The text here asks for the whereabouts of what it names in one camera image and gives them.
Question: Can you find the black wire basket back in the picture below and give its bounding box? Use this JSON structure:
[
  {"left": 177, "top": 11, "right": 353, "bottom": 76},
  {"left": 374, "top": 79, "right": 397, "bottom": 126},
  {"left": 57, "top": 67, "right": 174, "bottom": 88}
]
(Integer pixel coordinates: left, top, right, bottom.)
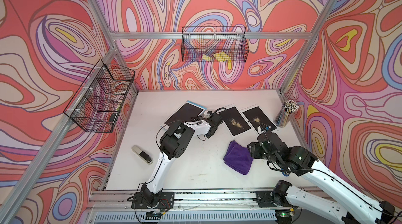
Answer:
[{"left": 181, "top": 25, "right": 250, "bottom": 63}]

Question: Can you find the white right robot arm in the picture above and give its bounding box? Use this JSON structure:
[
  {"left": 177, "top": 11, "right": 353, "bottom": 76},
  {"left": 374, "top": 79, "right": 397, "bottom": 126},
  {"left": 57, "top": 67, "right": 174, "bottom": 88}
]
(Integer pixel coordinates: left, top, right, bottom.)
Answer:
[{"left": 248, "top": 131, "right": 402, "bottom": 224}]

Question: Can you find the black wire basket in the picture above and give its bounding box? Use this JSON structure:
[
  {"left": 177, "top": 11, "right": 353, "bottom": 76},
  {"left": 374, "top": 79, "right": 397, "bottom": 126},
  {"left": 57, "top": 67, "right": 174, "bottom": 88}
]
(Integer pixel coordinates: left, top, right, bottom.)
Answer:
[
  {"left": 181, "top": 25, "right": 250, "bottom": 63},
  {"left": 63, "top": 60, "right": 135, "bottom": 133}
]

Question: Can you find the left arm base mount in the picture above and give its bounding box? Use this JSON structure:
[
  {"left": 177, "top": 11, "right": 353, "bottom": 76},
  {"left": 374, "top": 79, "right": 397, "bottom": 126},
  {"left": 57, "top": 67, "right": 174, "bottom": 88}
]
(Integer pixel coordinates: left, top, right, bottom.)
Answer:
[{"left": 127, "top": 190, "right": 175, "bottom": 210}]

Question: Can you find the blue white drawing tablet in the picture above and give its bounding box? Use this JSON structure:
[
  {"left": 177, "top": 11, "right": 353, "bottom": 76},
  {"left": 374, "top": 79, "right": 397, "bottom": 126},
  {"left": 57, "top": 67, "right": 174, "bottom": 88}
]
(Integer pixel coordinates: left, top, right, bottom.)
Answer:
[{"left": 160, "top": 100, "right": 207, "bottom": 128}]

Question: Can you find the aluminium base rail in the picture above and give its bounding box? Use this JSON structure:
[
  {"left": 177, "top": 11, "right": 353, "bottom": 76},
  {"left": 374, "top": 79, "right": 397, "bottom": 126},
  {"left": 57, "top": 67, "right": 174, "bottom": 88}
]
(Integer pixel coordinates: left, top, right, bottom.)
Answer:
[{"left": 79, "top": 188, "right": 347, "bottom": 224}]

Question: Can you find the yellow cloth in basket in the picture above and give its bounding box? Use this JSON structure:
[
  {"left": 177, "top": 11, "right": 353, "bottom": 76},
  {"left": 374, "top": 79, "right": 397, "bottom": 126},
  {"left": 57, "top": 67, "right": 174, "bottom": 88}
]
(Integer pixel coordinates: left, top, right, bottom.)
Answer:
[{"left": 201, "top": 51, "right": 231, "bottom": 62}]

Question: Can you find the cup of coloured pencils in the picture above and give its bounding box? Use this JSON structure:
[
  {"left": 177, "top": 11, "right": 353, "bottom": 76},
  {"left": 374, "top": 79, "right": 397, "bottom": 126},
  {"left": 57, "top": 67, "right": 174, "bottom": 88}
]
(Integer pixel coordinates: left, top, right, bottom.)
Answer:
[{"left": 274, "top": 99, "right": 300, "bottom": 128}]

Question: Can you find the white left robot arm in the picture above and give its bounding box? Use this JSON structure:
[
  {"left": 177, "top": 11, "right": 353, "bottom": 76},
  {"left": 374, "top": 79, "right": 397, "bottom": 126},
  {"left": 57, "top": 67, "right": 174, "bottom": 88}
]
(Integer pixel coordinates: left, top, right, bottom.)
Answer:
[{"left": 141, "top": 107, "right": 227, "bottom": 194}]

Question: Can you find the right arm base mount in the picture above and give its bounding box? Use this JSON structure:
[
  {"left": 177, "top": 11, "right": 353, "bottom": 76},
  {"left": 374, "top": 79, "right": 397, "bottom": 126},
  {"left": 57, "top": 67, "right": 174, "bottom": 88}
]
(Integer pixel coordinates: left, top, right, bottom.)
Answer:
[{"left": 252, "top": 180, "right": 298, "bottom": 208}]

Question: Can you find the black wire basket left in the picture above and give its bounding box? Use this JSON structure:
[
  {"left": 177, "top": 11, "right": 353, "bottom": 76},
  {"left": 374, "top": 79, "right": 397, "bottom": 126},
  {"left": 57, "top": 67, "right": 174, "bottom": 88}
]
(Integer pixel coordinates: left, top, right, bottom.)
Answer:
[{"left": 63, "top": 60, "right": 135, "bottom": 133}]

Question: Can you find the purple microfiber cloth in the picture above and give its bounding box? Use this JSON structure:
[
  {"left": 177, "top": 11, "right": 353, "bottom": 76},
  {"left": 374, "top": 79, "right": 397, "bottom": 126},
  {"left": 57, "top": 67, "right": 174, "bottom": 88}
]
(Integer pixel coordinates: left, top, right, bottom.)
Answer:
[{"left": 224, "top": 140, "right": 253, "bottom": 175}]

